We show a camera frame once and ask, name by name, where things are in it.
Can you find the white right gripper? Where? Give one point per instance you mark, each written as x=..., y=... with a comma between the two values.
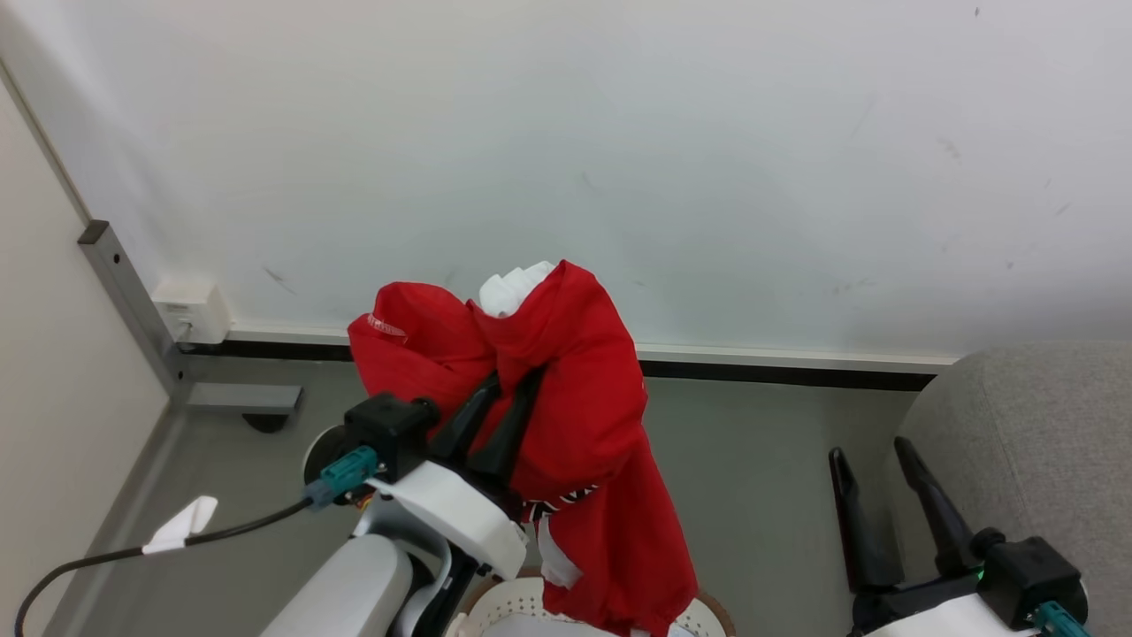
x=937, y=615

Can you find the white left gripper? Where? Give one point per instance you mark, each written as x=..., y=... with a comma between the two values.
x=460, y=518

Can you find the red garment with white lining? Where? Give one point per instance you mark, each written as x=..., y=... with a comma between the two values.
x=584, y=407

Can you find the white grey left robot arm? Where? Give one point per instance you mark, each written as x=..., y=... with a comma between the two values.
x=345, y=588

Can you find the white perforated laundry basket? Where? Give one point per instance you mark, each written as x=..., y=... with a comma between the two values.
x=517, y=615

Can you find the grey fabric sofa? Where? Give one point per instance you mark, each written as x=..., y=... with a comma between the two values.
x=1035, y=442

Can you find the white and black baseboard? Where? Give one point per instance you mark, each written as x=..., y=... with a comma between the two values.
x=778, y=364

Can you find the grey metal foot plate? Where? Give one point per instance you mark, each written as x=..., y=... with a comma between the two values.
x=240, y=398

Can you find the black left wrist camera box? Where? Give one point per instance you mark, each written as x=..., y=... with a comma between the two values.
x=389, y=429

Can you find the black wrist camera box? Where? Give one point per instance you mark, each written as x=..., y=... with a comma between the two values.
x=389, y=429
x=1030, y=571

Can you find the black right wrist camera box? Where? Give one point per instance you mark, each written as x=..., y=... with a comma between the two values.
x=1030, y=571

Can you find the white wall socket box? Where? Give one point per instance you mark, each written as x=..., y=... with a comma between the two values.
x=193, y=311

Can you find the grey metal post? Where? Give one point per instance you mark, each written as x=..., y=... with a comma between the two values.
x=133, y=301

